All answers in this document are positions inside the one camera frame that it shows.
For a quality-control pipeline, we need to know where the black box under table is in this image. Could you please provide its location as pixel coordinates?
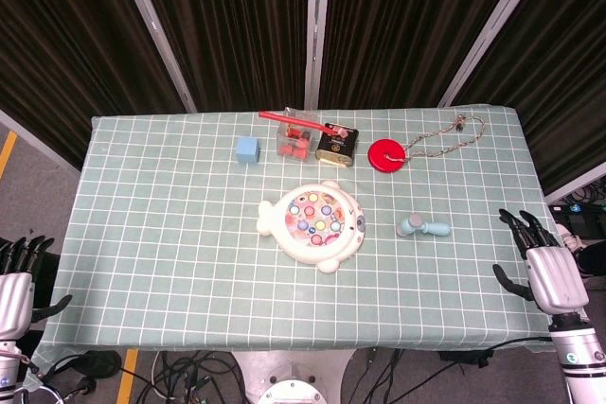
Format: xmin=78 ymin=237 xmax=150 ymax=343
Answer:
xmin=438 ymin=349 xmax=494 ymax=370

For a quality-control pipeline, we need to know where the red disc with hole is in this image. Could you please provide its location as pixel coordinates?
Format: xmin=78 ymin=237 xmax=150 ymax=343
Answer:
xmin=367 ymin=137 xmax=408 ymax=174

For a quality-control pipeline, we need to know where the black floor cable tangle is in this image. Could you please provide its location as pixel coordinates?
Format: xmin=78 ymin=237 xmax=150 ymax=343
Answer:
xmin=349 ymin=348 xmax=444 ymax=400
xmin=134 ymin=350 xmax=250 ymax=404

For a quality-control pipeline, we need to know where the black and gold tin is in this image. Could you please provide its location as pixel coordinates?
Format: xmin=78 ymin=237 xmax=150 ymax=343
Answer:
xmin=315 ymin=125 xmax=361 ymax=168

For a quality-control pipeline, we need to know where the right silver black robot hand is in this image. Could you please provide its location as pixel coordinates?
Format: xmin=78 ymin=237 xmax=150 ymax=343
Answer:
xmin=491 ymin=207 xmax=591 ymax=318

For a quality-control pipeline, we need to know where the silver partition post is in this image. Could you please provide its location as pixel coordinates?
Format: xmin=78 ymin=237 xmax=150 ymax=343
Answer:
xmin=437 ymin=0 xmax=556 ymax=109
xmin=303 ymin=0 xmax=333 ymax=111
xmin=110 ymin=0 xmax=199 ymax=114

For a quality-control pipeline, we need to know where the white fish-shaped fishing toy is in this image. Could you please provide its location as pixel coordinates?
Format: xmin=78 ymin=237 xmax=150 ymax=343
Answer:
xmin=257 ymin=180 xmax=367 ymax=274

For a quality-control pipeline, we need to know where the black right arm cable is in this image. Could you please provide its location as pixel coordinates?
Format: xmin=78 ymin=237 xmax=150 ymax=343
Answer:
xmin=475 ymin=335 xmax=555 ymax=353

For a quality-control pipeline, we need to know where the green checked tablecloth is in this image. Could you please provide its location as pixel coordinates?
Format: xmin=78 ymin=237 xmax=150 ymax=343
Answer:
xmin=23 ymin=103 xmax=591 ymax=389

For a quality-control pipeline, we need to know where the dark brown curtain panel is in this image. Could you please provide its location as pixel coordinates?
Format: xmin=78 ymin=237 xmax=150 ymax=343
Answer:
xmin=318 ymin=0 xmax=530 ymax=111
xmin=0 ymin=0 xmax=187 ymax=172
xmin=130 ymin=0 xmax=312 ymax=113
xmin=453 ymin=0 xmax=606 ymax=196

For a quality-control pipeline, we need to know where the silver partition base rail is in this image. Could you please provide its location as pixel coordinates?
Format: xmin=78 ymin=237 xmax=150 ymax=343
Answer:
xmin=544 ymin=170 xmax=606 ymax=202

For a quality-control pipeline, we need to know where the light blue handheld toy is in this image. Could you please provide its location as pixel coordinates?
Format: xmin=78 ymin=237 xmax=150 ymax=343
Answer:
xmin=396 ymin=212 xmax=453 ymax=238

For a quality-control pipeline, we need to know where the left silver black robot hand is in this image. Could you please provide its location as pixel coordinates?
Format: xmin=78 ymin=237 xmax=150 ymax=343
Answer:
xmin=0 ymin=235 xmax=74 ymax=342

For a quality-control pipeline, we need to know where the black equipment with blue label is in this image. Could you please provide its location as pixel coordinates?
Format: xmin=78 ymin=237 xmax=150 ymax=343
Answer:
xmin=547 ymin=185 xmax=606 ymax=278

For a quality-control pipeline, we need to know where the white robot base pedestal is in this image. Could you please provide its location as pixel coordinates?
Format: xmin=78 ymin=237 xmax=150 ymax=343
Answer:
xmin=230 ymin=349 xmax=357 ymax=404

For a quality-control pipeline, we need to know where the clear plastic box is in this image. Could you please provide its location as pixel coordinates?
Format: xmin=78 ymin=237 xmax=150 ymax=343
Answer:
xmin=276 ymin=108 xmax=320 ymax=161

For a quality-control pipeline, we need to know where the light blue foam cube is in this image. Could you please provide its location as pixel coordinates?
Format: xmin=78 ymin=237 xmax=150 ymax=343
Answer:
xmin=235 ymin=135 xmax=261 ymax=166

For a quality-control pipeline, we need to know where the braided rope loop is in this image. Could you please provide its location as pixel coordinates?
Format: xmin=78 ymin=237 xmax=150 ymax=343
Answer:
xmin=385 ymin=114 xmax=487 ymax=162

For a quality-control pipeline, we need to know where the red plastic stick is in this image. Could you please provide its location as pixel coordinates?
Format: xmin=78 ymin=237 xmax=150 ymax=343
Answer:
xmin=258 ymin=111 xmax=335 ymax=135

